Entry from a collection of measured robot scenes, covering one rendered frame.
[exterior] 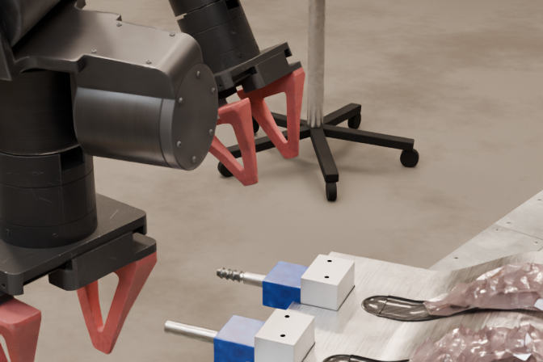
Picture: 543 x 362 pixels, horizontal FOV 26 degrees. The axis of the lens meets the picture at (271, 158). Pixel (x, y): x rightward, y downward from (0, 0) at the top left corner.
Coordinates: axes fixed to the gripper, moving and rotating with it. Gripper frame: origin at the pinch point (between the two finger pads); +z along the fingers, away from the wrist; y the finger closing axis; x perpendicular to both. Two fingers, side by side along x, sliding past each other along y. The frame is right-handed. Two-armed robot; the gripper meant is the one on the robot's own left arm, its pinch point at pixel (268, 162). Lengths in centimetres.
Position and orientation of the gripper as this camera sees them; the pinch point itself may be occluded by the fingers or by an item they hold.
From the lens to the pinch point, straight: 103.6
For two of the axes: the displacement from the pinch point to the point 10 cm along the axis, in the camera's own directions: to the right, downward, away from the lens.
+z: 3.7, 9.2, 1.5
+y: 5.3, -3.4, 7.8
